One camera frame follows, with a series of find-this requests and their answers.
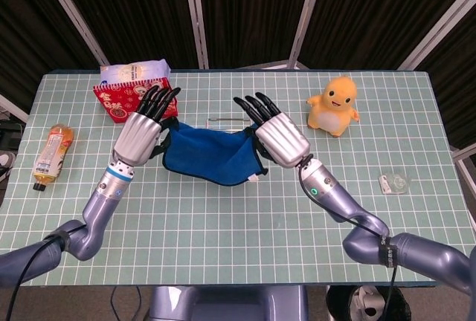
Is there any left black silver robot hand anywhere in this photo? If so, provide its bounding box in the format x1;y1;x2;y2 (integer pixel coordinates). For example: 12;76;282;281
112;85;182;168

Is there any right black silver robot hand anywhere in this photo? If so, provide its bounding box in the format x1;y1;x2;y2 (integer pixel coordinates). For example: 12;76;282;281
233;91;312;169

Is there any blue cloth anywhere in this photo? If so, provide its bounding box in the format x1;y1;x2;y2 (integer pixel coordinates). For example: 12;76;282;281
161;118;269;187

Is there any red desk calendar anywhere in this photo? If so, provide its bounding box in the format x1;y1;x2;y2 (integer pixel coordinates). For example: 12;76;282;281
92;77;179;124

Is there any yellow plush dinosaur toy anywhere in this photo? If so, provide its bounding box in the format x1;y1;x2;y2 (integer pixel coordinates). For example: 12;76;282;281
306;75;361;138

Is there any white tissue pack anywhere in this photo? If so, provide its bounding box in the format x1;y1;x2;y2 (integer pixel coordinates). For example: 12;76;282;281
99;59;172;86

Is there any amber tea bottle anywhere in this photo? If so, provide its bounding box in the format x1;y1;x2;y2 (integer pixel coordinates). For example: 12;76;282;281
31;123;75;192

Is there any green grid tablecloth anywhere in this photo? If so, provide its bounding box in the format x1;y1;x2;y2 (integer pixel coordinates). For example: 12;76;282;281
0;69;476;287

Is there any small clear plastic packet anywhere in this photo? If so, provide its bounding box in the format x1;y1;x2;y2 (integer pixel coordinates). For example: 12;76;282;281
379;172;411;195

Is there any dark equipment box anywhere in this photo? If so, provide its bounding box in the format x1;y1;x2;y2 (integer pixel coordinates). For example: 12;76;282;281
0;120;24;151

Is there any black round bin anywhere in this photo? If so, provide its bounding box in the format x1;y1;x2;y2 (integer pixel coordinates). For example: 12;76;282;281
326;285;412;321

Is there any grey-blue robot torso base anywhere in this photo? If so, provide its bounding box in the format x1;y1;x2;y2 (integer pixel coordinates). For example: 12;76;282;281
148;285;309;321

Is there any metal wire rack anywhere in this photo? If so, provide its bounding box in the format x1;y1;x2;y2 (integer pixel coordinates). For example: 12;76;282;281
206;114;254;131

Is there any white partition frame post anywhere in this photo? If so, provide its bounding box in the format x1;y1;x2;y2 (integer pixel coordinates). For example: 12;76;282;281
287;0;329;71
35;0;109;66
396;0;476;71
181;0;210;70

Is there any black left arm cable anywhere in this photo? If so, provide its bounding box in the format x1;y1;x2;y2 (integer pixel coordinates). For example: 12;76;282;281
5;224;90;321

